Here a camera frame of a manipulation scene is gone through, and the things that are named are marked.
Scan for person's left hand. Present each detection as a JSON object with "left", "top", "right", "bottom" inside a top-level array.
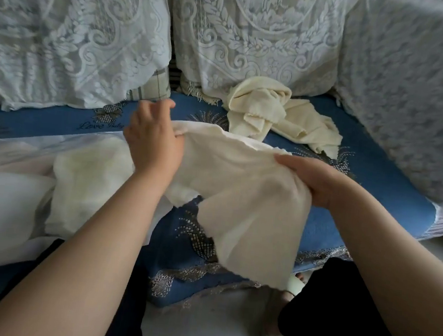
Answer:
[{"left": 118, "top": 94, "right": 190, "bottom": 188}]

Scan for person's right hand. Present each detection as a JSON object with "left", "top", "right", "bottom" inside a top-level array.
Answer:
[{"left": 269, "top": 153, "right": 349, "bottom": 213}]

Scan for cream cloth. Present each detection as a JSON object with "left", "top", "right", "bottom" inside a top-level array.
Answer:
[
  {"left": 270, "top": 95, "right": 347, "bottom": 160},
  {"left": 154, "top": 119, "right": 320, "bottom": 293},
  {"left": 221, "top": 73, "right": 294, "bottom": 144}
]

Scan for cream brown-striped towel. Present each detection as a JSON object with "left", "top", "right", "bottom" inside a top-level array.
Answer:
[{"left": 45, "top": 132, "right": 138, "bottom": 243}]

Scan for person's left forearm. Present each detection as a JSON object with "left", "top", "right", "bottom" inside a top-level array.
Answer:
[{"left": 0, "top": 154, "right": 171, "bottom": 336}]

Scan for person's right forearm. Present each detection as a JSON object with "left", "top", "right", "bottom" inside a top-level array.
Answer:
[{"left": 314, "top": 177, "right": 443, "bottom": 336}]

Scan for person's right foot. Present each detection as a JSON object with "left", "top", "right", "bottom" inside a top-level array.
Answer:
[{"left": 280, "top": 270, "right": 308, "bottom": 306}]

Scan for person's black trousers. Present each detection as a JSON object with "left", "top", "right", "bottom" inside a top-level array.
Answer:
[{"left": 0, "top": 223, "right": 425, "bottom": 336}]

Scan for blue embroidered seat cover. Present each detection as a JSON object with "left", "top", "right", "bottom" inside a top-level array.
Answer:
[{"left": 0, "top": 62, "right": 443, "bottom": 336}]

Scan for white deer lace cover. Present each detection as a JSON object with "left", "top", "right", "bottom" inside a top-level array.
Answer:
[
  {"left": 0, "top": 0, "right": 179, "bottom": 128},
  {"left": 160, "top": 0, "right": 366, "bottom": 111}
]

